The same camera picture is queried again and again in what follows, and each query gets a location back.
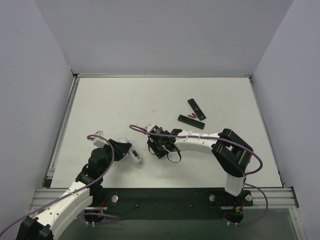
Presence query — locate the white remote control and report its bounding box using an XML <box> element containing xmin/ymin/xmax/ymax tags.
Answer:
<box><xmin>119</xmin><ymin>137</ymin><xmax>142</xmax><ymax>164</ymax></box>

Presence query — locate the wide black remote control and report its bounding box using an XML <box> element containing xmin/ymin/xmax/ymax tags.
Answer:
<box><xmin>177</xmin><ymin>114</ymin><xmax>205</xmax><ymax>130</ymax></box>

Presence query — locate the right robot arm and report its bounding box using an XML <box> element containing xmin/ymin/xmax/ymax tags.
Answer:
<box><xmin>145</xmin><ymin>125</ymin><xmax>253</xmax><ymax>197</ymax></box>

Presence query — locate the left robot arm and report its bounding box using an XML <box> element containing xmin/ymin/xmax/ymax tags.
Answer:
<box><xmin>16</xmin><ymin>139</ymin><xmax>132</xmax><ymax>240</ymax></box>

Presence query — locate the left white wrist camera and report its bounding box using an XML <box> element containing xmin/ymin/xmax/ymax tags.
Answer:
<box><xmin>87</xmin><ymin>130</ymin><xmax>106</xmax><ymax>148</ymax></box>

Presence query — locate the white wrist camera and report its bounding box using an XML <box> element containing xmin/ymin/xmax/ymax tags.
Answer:
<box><xmin>87</xmin><ymin>130</ymin><xmax>106</xmax><ymax>148</ymax></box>
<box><xmin>144</xmin><ymin>123</ymin><xmax>163</xmax><ymax>134</ymax></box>

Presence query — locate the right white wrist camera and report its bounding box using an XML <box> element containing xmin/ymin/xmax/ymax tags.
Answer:
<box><xmin>144</xmin><ymin>123</ymin><xmax>163</xmax><ymax>134</ymax></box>

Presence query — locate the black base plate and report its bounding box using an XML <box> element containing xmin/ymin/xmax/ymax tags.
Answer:
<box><xmin>84</xmin><ymin>187</ymin><xmax>253</xmax><ymax>223</ymax></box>

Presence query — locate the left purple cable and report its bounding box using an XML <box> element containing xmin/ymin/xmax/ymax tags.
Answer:
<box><xmin>0</xmin><ymin>133</ymin><xmax>123</xmax><ymax>240</ymax></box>

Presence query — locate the purple cable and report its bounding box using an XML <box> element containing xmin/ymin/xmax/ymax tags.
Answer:
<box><xmin>129</xmin><ymin>124</ymin><xmax>270</xmax><ymax>227</ymax></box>
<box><xmin>0</xmin><ymin>133</ymin><xmax>123</xmax><ymax>240</ymax></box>

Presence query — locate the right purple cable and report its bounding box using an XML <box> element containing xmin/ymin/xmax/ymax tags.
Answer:
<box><xmin>129</xmin><ymin>124</ymin><xmax>270</xmax><ymax>227</ymax></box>

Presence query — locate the aluminium front rail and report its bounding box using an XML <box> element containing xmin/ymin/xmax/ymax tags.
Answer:
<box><xmin>29</xmin><ymin>188</ymin><xmax>299</xmax><ymax>210</ymax></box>

